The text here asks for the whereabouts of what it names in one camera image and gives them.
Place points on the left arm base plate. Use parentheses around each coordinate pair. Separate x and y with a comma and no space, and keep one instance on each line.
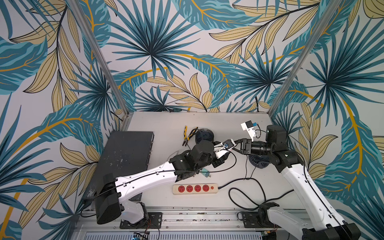
(152,221)

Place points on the aluminium front rail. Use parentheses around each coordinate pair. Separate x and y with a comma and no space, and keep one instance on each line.
(177,219)

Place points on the beige red power strip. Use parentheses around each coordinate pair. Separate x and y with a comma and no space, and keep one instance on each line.
(195,189)

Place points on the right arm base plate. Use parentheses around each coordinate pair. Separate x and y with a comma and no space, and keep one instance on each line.
(252,220)

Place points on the dark blue fan centre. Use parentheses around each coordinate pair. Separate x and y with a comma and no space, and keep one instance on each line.
(204,134)

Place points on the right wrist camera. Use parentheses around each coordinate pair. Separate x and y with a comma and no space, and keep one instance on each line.
(249,127)

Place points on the dark grey flat device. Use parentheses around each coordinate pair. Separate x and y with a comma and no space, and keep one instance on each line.
(126,153)

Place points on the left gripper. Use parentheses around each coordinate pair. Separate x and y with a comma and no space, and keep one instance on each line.
(220,160)

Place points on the teal plug adapter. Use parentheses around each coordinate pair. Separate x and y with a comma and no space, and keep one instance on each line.
(205,173)

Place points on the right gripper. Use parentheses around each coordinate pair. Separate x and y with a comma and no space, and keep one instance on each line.
(246,146)

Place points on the yellow black pliers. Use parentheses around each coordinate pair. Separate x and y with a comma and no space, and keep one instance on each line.
(188,136)

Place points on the dark blue fan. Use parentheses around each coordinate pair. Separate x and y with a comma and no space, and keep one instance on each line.
(258,161)
(204,134)

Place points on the dark blue fan right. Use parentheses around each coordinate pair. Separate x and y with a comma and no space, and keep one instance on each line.
(258,161)

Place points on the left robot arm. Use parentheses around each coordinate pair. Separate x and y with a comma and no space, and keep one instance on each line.
(113,196)

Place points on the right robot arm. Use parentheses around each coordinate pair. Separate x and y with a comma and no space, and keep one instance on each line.
(325,222)

